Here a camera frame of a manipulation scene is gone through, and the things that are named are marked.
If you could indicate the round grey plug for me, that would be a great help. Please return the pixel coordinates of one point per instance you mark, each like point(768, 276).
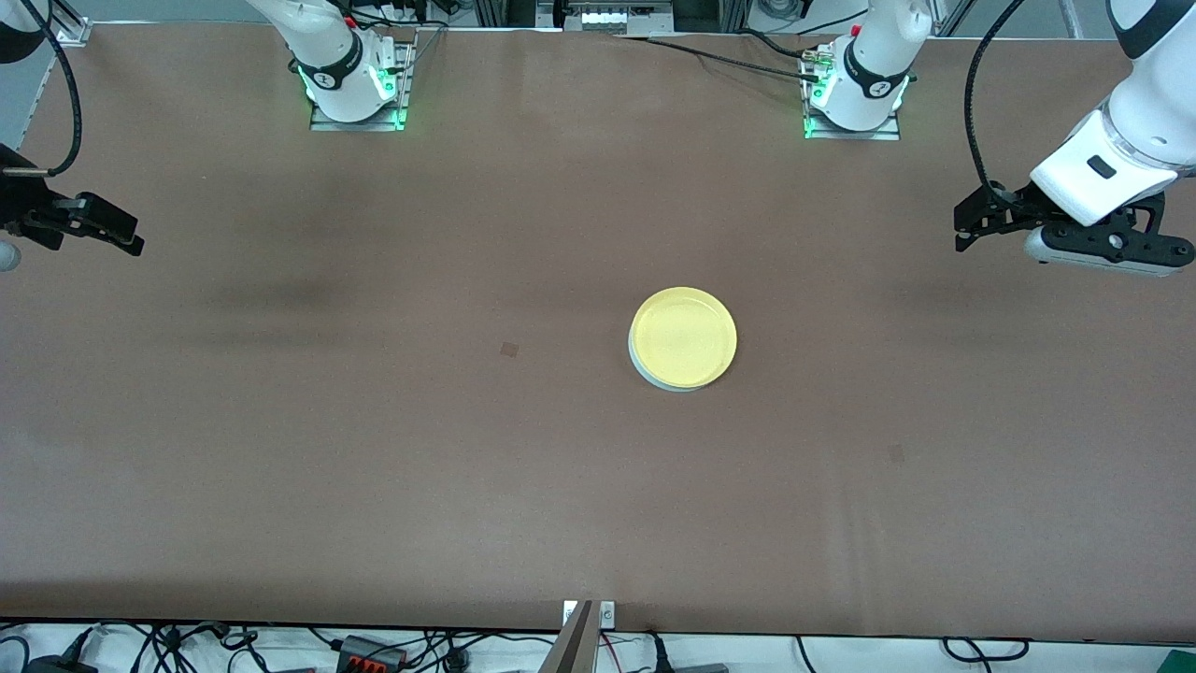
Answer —
point(457, 660)

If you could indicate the yellow round plate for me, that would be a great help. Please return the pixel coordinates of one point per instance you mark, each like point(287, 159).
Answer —
point(684, 336)

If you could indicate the aluminium table corner profile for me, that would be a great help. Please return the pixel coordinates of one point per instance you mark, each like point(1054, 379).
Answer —
point(73, 33)

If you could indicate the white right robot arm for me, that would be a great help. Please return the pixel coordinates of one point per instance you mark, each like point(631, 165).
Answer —
point(336, 79)

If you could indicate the black orange power strip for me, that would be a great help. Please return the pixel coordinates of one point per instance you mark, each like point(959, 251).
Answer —
point(360, 647)

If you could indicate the black floor device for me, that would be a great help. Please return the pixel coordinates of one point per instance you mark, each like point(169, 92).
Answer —
point(56, 666)

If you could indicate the pale green round plate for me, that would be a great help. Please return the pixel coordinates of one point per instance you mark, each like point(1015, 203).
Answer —
point(636, 367)

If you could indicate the grey aluminium rack frame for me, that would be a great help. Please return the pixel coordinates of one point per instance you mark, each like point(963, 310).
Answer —
point(607, 19)

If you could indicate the black power plug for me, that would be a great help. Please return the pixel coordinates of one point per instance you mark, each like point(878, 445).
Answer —
point(659, 659)

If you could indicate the green box corner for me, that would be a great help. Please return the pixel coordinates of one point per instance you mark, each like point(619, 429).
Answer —
point(1182, 664)

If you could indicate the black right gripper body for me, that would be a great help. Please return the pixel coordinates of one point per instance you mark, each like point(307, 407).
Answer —
point(21, 198)

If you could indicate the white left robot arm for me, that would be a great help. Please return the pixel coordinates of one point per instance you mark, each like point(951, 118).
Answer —
point(869, 75)

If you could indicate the grey camera support beam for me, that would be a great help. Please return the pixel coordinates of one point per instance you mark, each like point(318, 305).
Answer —
point(575, 650)

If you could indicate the white mounting bracket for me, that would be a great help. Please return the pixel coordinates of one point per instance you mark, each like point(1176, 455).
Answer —
point(607, 613)

